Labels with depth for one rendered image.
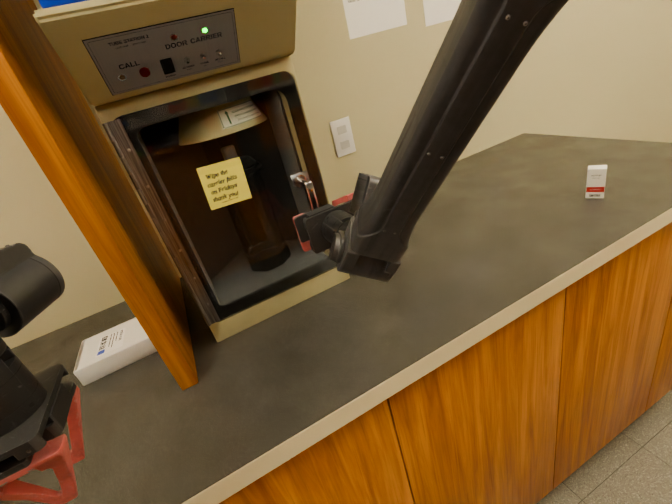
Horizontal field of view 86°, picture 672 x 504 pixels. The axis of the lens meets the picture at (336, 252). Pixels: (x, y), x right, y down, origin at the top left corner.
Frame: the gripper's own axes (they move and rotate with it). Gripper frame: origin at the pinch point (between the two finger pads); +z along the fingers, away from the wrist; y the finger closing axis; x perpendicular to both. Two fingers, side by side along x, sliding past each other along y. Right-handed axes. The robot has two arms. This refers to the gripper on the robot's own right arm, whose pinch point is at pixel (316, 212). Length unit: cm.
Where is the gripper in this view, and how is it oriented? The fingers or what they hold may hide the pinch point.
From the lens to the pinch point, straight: 69.4
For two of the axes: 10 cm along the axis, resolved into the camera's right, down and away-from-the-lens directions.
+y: -8.7, 4.0, -2.8
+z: -4.3, -3.4, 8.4
